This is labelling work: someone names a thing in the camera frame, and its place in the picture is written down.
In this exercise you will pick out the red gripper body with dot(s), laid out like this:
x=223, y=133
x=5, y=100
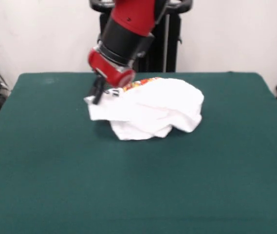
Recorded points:
x=106, y=68

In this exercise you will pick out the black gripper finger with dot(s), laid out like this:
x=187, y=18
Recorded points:
x=99, y=95
x=95, y=87

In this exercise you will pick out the white printed T-shirt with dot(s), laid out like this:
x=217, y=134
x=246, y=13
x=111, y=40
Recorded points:
x=157, y=112

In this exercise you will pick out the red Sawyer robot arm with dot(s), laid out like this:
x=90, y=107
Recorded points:
x=128, y=29

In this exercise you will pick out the dark green table cloth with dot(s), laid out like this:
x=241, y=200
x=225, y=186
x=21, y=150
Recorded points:
x=55, y=182

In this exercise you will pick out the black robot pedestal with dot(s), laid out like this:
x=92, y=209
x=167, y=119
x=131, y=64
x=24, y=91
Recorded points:
x=167, y=44

